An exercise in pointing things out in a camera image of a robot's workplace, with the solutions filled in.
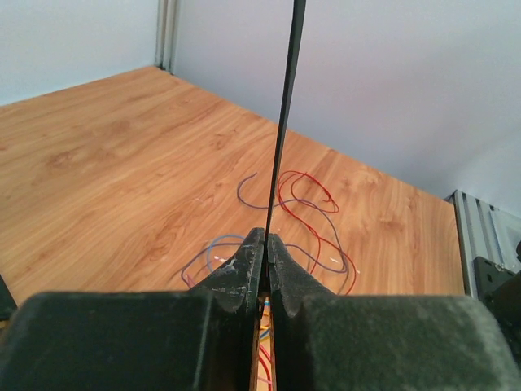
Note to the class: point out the black zip tie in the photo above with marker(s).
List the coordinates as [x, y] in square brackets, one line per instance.
[295, 36]

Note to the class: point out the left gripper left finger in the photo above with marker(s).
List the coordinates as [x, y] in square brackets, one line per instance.
[204, 338]

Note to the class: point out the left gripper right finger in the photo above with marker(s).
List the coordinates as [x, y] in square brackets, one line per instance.
[324, 341]

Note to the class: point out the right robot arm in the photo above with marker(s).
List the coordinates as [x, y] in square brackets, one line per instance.
[499, 289]

